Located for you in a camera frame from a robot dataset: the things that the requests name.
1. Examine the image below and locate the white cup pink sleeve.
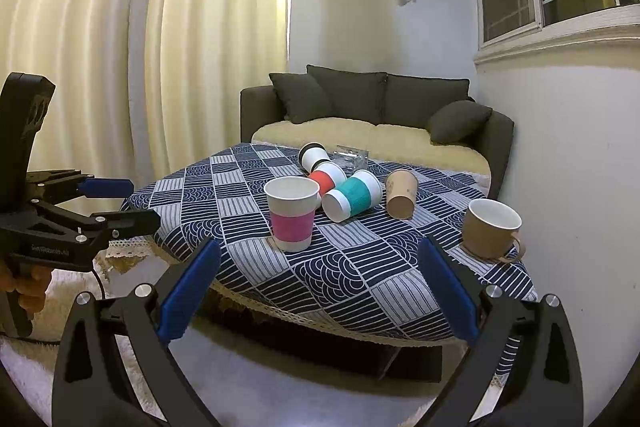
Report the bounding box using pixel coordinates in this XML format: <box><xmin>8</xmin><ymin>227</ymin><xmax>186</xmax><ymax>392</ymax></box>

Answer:
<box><xmin>264</xmin><ymin>176</ymin><xmax>320</xmax><ymax>254</ymax></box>

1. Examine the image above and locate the small white black-rimmed cup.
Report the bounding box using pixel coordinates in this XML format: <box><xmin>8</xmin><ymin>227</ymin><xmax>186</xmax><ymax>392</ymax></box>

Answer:
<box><xmin>297</xmin><ymin>142</ymin><xmax>331</xmax><ymax>173</ymax></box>

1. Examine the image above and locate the white cup red sleeve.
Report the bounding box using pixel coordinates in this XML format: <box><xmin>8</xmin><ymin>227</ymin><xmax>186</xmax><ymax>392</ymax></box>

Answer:
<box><xmin>308</xmin><ymin>160</ymin><xmax>347</xmax><ymax>197</ymax></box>

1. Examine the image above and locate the brown kraft paper cup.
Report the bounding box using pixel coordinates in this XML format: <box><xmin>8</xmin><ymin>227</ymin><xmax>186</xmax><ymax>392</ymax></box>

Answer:
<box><xmin>385</xmin><ymin>169</ymin><xmax>419</xmax><ymax>220</ymax></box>

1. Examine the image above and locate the clear plastic cup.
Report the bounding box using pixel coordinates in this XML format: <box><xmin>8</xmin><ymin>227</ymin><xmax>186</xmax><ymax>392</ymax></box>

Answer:
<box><xmin>331</xmin><ymin>145</ymin><xmax>369</xmax><ymax>176</ymax></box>

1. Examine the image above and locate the white cup teal sleeve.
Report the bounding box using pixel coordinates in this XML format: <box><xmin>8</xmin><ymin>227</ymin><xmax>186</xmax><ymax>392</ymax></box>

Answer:
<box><xmin>322</xmin><ymin>169</ymin><xmax>383</xmax><ymax>223</ymax></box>

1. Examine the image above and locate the person's left hand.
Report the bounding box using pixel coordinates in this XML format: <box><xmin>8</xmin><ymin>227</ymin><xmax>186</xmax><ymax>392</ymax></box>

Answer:
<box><xmin>0</xmin><ymin>261</ymin><xmax>52</xmax><ymax>313</ymax></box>

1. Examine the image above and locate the beige ceramic mug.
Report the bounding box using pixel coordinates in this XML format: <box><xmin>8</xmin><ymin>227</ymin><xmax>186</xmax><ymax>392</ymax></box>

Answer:
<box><xmin>461</xmin><ymin>198</ymin><xmax>526</xmax><ymax>263</ymax></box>

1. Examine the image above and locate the cream pleated curtain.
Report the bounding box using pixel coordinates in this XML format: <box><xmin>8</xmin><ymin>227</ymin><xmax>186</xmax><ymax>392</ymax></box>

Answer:
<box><xmin>1</xmin><ymin>0</ymin><xmax>290</xmax><ymax>184</ymax></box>

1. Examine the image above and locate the left dark grey cushion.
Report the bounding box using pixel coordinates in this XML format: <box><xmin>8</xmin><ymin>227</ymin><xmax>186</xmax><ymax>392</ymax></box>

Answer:
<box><xmin>269</xmin><ymin>72</ymin><xmax>333</xmax><ymax>124</ymax></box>

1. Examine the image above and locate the dark grey cushion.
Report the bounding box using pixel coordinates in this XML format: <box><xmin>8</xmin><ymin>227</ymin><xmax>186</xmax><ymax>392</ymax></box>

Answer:
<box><xmin>269</xmin><ymin>72</ymin><xmax>333</xmax><ymax>124</ymax></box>
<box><xmin>426</xmin><ymin>100</ymin><xmax>492</xmax><ymax>145</ymax></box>

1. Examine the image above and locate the navy white patterned tablecloth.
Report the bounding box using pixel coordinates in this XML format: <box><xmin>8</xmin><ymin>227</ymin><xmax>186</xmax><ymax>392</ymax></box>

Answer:
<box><xmin>124</xmin><ymin>143</ymin><xmax>537</xmax><ymax>347</ymax></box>

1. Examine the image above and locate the cream fleece sofa blanket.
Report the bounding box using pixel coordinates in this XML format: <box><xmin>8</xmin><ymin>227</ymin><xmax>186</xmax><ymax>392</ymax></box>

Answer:
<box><xmin>252</xmin><ymin>117</ymin><xmax>491</xmax><ymax>183</ymax></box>

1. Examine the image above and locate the right dark grey cushion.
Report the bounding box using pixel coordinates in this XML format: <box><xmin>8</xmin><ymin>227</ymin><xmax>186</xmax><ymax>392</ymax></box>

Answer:
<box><xmin>426</xmin><ymin>100</ymin><xmax>492</xmax><ymax>145</ymax></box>

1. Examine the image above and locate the dark grey sofa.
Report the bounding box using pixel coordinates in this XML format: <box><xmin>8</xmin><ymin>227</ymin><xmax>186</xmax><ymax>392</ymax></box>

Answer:
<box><xmin>240</xmin><ymin>65</ymin><xmax>514</xmax><ymax>199</ymax></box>

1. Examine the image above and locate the black cable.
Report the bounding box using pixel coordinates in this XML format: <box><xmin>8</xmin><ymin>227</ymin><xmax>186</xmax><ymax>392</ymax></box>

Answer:
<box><xmin>29</xmin><ymin>267</ymin><xmax>109</xmax><ymax>350</ymax></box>

